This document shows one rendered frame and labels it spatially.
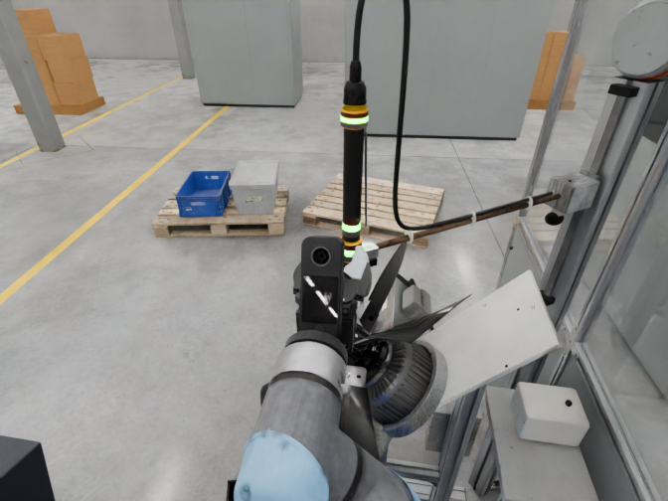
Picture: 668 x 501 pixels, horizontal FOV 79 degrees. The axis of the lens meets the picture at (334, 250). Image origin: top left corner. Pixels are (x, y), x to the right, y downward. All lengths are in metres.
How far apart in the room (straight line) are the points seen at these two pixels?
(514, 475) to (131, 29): 14.22
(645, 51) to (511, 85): 5.37
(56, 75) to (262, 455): 8.70
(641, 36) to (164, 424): 2.47
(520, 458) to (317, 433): 1.06
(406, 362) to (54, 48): 8.23
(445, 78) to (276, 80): 3.15
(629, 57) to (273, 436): 1.05
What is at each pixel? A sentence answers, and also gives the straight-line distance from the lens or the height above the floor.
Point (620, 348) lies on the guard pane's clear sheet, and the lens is 1.37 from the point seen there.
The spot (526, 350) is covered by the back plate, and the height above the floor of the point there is 1.31.
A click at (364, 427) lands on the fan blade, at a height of 1.20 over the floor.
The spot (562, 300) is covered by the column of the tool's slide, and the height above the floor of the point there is 1.19.
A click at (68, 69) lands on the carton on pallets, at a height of 0.73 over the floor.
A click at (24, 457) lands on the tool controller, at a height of 1.23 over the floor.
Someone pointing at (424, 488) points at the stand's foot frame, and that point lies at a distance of 2.15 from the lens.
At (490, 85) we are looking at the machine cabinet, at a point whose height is 0.77.
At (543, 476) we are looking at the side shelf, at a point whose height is 0.86.
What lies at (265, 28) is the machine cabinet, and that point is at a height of 1.31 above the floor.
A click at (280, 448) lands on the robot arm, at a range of 0.36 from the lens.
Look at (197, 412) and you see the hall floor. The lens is 2.52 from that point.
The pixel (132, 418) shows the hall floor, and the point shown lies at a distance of 2.62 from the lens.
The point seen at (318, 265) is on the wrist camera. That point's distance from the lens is 0.44.
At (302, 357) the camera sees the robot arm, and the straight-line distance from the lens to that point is 0.41.
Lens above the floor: 1.98
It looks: 34 degrees down
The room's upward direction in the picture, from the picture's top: straight up
